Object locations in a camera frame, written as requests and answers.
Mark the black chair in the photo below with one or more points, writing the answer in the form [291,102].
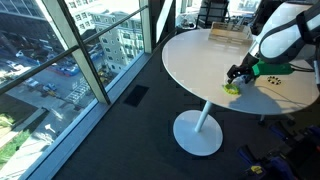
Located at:
[213,13]

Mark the black and blue clamp pile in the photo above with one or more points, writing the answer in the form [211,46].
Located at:
[280,156]

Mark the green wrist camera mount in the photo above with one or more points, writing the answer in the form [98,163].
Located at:
[271,68]

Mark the dark floor vent grille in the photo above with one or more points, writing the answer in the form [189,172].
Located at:
[136,95]

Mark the dark window railing bar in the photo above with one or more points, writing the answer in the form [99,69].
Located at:
[50,60]

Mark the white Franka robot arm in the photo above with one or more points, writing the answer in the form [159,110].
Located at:
[286,36]

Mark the shallow rectangular tray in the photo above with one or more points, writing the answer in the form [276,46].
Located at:
[230,32]

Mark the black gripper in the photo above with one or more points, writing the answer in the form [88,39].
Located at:
[241,68]

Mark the white table pedestal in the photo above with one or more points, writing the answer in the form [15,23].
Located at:
[196,133]

